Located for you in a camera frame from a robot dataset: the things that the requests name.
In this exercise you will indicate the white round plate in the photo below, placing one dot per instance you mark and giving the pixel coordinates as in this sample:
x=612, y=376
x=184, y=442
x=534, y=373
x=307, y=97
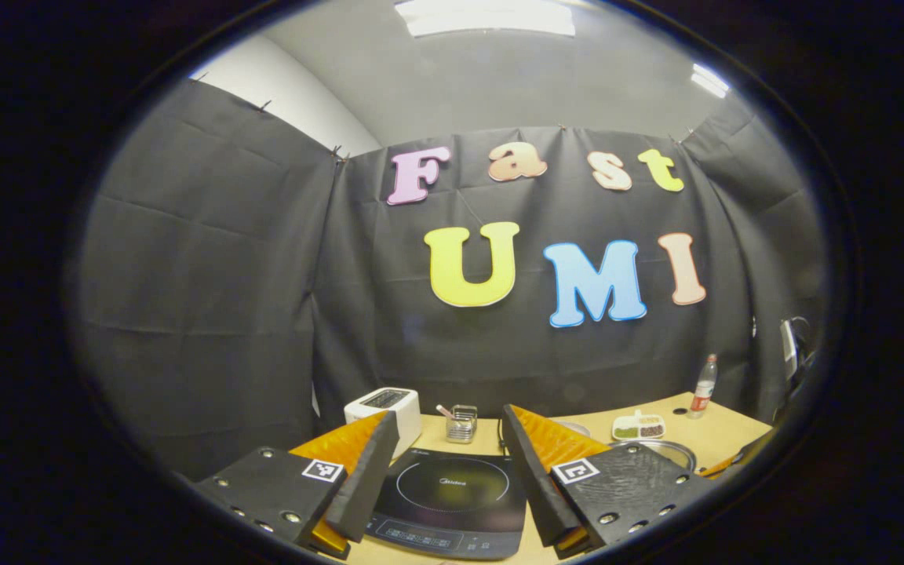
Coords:
x=576, y=428

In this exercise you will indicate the white divided bean dish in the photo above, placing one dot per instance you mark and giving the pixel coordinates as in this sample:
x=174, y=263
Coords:
x=639, y=428

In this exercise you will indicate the white toaster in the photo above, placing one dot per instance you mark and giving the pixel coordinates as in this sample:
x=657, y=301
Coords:
x=401, y=408

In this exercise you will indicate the black induction cooktop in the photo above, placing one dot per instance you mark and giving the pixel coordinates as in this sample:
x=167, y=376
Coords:
x=452, y=502

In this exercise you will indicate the pink striped straw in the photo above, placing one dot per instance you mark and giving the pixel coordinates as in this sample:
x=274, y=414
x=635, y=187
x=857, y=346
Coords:
x=444, y=410

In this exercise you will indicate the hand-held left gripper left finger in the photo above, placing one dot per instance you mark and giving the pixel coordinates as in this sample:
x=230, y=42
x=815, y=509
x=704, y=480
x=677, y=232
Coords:
x=373, y=479

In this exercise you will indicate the black backdrop cloth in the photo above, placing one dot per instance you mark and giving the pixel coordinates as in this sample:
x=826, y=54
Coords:
x=224, y=275

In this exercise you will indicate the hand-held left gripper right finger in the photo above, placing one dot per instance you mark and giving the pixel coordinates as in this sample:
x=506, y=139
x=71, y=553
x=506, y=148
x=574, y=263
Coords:
x=534, y=486

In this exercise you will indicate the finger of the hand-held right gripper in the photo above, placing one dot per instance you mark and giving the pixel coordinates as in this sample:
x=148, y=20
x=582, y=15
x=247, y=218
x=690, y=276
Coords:
x=738, y=457

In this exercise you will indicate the large ceiling light panel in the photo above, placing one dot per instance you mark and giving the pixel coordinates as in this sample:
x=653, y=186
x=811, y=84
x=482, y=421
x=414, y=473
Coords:
x=483, y=16

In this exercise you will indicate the small ceiling light panel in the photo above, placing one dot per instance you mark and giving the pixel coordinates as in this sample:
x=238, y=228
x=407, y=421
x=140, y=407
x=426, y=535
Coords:
x=709, y=80

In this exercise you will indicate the clear bottle with red label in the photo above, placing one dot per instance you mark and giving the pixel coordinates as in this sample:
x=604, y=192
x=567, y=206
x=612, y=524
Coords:
x=704, y=388

